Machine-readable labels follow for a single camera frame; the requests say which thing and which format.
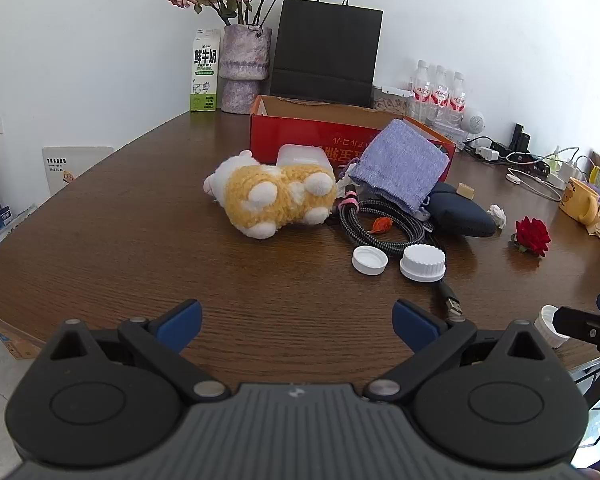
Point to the yellow and white plush toy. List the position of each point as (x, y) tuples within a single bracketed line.
[(275, 195)]

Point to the white sign board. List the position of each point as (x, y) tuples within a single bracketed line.
[(75, 167)]

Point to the small orange trinket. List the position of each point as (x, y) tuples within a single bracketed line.
[(381, 225)]

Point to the purple knitted pouch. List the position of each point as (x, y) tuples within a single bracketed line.
[(400, 160)]

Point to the small brown cube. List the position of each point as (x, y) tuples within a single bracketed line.
[(466, 190)]

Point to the small white flower ornament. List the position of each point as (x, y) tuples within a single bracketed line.
[(498, 216)]

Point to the green and white milk carton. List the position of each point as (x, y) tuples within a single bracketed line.
[(206, 70)]

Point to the small white ribbed cup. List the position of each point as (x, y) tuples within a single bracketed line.
[(546, 327)]

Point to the ribbed white bottle cap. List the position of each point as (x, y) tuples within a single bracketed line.
[(422, 262)]

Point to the black round charging pad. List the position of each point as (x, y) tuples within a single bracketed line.
[(521, 158)]

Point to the blue and white boxes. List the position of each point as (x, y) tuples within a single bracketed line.
[(2, 227)]

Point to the clear jar of wooden pieces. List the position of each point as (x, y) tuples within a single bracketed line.
[(392, 102)]

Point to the translucent white plastic box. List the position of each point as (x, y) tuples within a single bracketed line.
[(300, 155)]

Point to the red cardboard box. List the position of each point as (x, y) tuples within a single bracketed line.
[(300, 135)]

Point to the red rose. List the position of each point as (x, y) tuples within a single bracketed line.
[(532, 235)]

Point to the clear water bottle red label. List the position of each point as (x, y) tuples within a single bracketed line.
[(440, 95), (457, 100), (422, 92)]

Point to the yellow mug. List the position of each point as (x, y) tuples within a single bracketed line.
[(577, 200)]

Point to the white round device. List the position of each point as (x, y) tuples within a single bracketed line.
[(474, 121)]

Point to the black charger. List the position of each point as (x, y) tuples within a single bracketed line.
[(520, 137)]

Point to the dark blue pouch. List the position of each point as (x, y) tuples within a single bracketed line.
[(462, 216)]

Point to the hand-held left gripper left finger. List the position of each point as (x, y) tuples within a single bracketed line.
[(180, 326)]

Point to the purple mottled vase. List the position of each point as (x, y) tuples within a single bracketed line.
[(244, 65)]

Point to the white charger plug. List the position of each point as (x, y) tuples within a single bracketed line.
[(571, 167)]

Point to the flat white bottle cap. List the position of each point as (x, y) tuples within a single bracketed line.
[(370, 261)]

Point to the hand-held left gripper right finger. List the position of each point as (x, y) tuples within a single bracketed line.
[(414, 326)]

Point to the brown cardboard carton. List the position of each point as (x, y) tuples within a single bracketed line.
[(10, 342)]

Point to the white power strip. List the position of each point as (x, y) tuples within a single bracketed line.
[(482, 150)]

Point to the black paper bag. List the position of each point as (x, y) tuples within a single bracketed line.
[(325, 50)]

